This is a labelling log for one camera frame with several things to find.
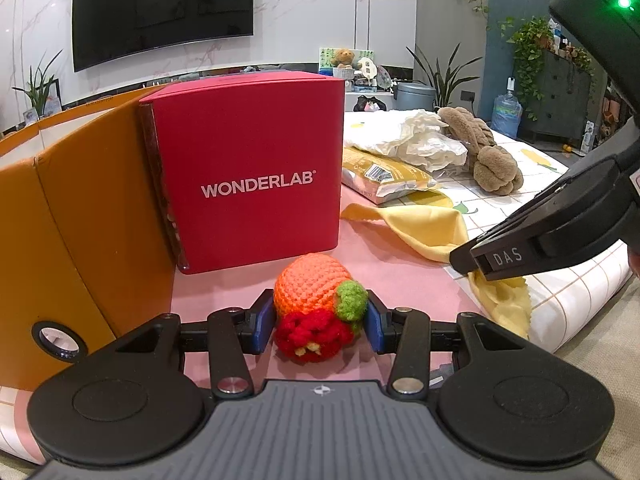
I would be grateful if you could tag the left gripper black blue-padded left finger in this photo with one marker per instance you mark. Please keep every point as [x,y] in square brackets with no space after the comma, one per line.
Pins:
[231,334]

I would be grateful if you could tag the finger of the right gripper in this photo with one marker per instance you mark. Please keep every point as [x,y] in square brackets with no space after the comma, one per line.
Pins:
[515,247]

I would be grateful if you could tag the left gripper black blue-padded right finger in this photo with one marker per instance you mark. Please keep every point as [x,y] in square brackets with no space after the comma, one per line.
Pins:
[405,333]

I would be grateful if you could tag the yellow cloth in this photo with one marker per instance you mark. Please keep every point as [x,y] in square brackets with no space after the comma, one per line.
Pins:
[434,233]

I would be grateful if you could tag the orange red crochet toy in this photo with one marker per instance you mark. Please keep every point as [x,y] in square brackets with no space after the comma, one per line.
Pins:
[320,309]

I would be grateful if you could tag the brown plush yarn toy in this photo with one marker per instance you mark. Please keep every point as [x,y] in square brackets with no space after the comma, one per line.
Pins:
[493,168]

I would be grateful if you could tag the white lemon-print checked tablecloth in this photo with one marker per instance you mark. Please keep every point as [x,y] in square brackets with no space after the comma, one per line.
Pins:
[141,407]

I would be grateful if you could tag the dark grey cabinet with ivy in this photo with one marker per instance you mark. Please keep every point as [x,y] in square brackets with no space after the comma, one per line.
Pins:
[553,79]

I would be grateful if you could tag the white crumpled plastic bag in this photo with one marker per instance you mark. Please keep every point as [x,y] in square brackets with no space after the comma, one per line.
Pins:
[417,137]

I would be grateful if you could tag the blue water bottle jug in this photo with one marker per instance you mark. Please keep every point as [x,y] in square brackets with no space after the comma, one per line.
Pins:
[507,112]

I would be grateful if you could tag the yellow snack package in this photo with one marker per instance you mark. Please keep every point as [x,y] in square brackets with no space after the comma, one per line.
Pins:
[381,179]

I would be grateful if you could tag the orange open storage box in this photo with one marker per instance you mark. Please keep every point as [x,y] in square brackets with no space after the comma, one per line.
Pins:
[83,243]

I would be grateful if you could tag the red Wonderlab box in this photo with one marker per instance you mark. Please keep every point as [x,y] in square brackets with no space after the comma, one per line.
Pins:
[247,167]

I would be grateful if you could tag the tall leafy floor plant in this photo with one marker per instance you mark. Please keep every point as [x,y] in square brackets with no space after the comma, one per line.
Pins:
[444,79]

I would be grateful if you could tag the grey round trash can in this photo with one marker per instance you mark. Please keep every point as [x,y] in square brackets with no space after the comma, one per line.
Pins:
[414,95]

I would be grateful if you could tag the pink waste bin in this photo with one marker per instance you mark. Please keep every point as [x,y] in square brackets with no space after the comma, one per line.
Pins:
[369,104]

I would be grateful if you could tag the small teddy bear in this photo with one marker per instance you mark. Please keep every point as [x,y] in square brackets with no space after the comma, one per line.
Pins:
[342,58]

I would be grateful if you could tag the green potted plant on console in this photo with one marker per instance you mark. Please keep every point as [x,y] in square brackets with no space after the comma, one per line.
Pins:
[38,84]

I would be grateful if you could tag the black wall television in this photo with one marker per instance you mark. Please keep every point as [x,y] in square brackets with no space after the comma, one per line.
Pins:
[105,30]

